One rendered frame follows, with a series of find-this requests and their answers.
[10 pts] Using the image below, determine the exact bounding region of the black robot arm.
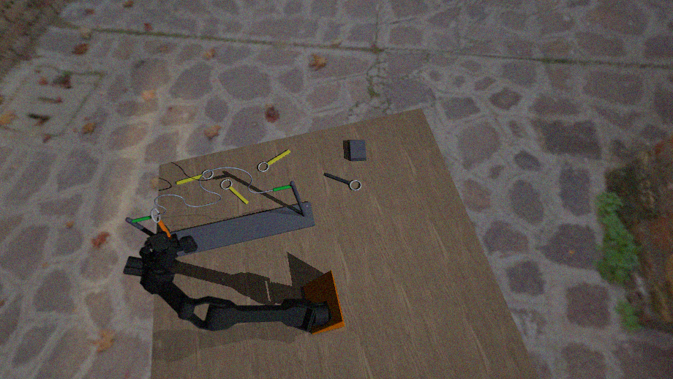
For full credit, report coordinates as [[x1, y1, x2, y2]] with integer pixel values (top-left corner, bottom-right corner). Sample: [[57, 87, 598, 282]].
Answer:
[[123, 231, 332, 331]]

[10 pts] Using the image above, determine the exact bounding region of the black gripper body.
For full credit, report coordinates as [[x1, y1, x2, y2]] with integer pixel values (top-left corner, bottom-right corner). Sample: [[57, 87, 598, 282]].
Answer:
[[139, 236, 198, 266]]

